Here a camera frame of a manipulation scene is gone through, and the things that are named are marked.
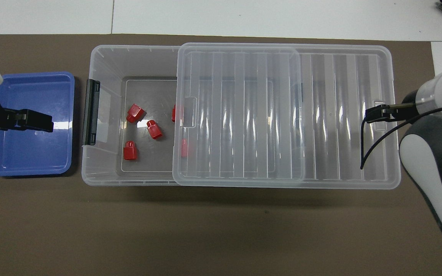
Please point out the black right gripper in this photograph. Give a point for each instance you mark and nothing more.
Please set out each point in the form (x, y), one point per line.
(411, 103)

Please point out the clear ribbed plastic lid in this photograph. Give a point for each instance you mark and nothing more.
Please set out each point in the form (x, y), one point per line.
(340, 153)

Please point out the red plastic block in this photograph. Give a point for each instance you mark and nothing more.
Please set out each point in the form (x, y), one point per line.
(130, 150)
(175, 113)
(134, 113)
(154, 129)
(185, 148)

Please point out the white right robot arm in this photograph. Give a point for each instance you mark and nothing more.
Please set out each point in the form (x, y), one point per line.
(428, 161)

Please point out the blue plastic tray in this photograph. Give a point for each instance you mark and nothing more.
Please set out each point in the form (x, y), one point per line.
(33, 153)

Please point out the clear plastic storage box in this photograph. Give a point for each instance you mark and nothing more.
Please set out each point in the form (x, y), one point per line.
(106, 168)

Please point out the brown table mat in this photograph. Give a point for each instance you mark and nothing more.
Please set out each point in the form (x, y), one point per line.
(205, 230)

